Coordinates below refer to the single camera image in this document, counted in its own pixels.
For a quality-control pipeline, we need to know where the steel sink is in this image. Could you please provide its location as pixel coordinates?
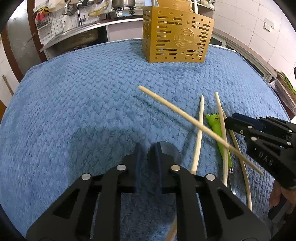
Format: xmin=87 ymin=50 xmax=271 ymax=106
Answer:
xmin=41 ymin=22 xmax=108 ymax=53

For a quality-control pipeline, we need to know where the grey translucent spoon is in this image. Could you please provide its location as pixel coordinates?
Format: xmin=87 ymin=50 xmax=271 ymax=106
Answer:
xmin=147 ymin=141 xmax=182 ymax=176

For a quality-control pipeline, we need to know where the steel pot with lid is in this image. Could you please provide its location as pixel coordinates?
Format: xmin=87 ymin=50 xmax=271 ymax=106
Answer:
xmin=112 ymin=0 xmax=136 ymax=9

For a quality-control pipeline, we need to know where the metal faucet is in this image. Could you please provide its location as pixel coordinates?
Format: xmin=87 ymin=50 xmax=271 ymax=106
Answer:
xmin=73 ymin=0 xmax=86 ymax=26

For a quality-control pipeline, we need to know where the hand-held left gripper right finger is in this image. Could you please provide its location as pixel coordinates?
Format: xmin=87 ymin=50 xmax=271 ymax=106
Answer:
xmin=154 ymin=142 xmax=271 ymax=241

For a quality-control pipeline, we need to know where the wooden chopstick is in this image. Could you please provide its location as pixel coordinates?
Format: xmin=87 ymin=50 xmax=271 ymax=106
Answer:
xmin=193 ymin=0 xmax=199 ymax=29
xmin=138 ymin=85 xmax=265 ymax=176
xmin=165 ymin=94 xmax=205 ymax=241
xmin=214 ymin=91 xmax=229 ymax=187
xmin=222 ymin=110 xmax=253 ymax=212

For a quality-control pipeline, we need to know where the wooden broom stick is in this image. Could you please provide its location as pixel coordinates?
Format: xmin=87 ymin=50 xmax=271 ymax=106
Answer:
xmin=2 ymin=74 xmax=14 ymax=96

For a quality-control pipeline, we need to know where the yellow perforated utensil holder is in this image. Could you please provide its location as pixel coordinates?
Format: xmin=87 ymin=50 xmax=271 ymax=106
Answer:
xmin=142 ymin=0 xmax=215 ymax=64

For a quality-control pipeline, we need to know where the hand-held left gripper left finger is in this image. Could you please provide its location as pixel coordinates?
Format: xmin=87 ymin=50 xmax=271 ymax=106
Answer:
xmin=25 ymin=142 xmax=142 ymax=241

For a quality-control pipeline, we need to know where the blue textured blanket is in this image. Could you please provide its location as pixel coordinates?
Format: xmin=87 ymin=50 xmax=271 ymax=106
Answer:
xmin=0 ymin=38 xmax=296 ymax=241

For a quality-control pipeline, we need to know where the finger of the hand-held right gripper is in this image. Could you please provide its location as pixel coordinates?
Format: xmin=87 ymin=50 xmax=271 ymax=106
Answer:
xmin=232 ymin=113 xmax=296 ymax=142
xmin=225 ymin=115 xmax=258 ymax=140

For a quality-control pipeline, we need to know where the cardboard box with greens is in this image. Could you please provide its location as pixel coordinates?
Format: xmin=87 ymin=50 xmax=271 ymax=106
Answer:
xmin=270 ymin=67 xmax=296 ymax=117

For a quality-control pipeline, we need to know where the person's right hand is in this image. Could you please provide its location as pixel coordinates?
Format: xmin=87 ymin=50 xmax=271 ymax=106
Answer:
xmin=269 ymin=183 xmax=296 ymax=208

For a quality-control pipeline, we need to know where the yellow hose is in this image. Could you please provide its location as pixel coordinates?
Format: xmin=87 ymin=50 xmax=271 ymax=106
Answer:
xmin=89 ymin=9 xmax=109 ymax=17

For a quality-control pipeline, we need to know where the gas stove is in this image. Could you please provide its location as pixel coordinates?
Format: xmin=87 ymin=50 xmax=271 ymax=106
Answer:
xmin=106 ymin=7 xmax=144 ymax=20

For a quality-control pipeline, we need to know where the red and yellow cloth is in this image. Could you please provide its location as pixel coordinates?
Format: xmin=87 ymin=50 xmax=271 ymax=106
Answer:
xmin=33 ymin=7 xmax=49 ymax=22

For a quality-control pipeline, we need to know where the green frog handle fork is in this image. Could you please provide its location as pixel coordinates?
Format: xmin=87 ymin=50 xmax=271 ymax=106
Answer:
xmin=205 ymin=113 xmax=236 ymax=195

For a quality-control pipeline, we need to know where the white wall socket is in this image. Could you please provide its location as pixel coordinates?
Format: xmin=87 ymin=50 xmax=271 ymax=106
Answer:
xmin=263 ymin=18 xmax=275 ymax=32

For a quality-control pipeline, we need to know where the wire wall basket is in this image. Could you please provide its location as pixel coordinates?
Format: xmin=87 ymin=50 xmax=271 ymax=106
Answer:
xmin=34 ymin=13 xmax=51 ymax=29

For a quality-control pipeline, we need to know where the brown framed glass door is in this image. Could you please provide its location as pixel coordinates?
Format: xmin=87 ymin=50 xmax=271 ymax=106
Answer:
xmin=0 ymin=0 xmax=46 ymax=82

